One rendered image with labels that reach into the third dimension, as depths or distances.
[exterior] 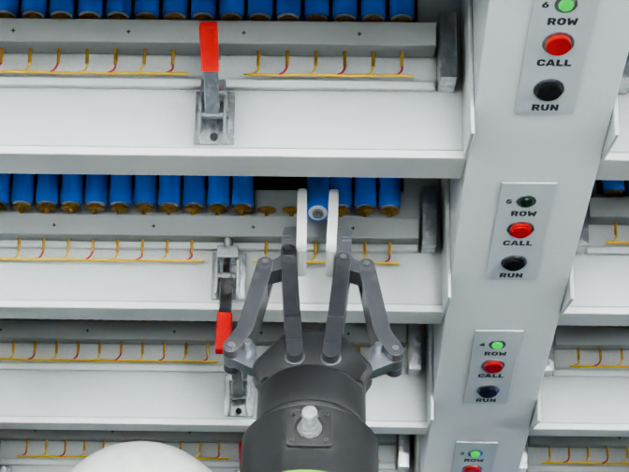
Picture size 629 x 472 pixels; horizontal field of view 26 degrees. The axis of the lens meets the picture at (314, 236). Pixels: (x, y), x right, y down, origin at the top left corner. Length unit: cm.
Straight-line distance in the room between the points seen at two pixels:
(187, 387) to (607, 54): 58
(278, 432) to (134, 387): 45
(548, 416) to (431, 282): 24
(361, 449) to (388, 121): 24
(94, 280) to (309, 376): 29
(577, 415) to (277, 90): 49
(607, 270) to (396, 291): 18
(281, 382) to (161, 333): 39
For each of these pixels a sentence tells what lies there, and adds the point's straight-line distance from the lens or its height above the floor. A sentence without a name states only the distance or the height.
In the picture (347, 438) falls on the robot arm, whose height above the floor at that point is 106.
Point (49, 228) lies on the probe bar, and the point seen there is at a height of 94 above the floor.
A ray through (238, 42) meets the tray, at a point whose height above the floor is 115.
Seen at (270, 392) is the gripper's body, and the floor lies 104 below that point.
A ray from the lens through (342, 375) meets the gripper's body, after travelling 93.
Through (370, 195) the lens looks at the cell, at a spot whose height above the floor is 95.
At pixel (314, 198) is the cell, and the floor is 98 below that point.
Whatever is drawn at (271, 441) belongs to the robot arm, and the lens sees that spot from 88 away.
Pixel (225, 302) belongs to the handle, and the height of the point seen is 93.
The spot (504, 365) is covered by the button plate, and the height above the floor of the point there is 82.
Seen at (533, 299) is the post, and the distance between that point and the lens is 112.
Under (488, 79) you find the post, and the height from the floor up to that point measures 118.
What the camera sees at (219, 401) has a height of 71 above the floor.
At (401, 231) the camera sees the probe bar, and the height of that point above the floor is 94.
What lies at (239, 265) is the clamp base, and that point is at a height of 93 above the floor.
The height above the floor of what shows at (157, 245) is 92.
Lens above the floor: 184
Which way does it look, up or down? 53 degrees down
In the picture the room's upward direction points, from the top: straight up
